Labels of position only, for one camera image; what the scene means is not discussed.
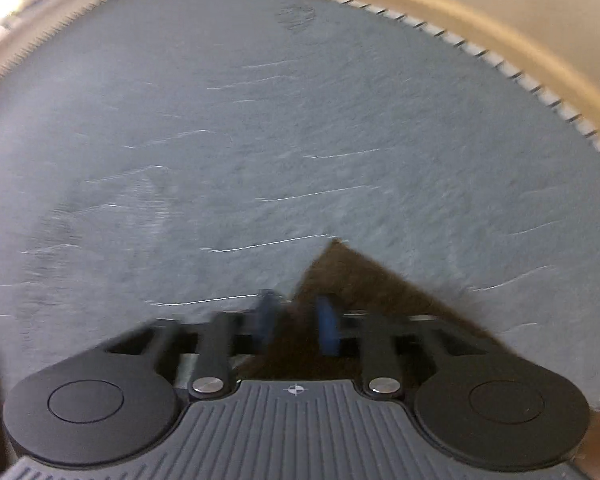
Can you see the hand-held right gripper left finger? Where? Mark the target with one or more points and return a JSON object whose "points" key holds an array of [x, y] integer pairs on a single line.
{"points": [[268, 321]]}

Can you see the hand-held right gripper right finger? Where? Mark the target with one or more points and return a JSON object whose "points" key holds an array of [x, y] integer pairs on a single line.
{"points": [[327, 325]]}

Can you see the dark brown pants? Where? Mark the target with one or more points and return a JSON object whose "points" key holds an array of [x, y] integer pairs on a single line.
{"points": [[360, 285]]}

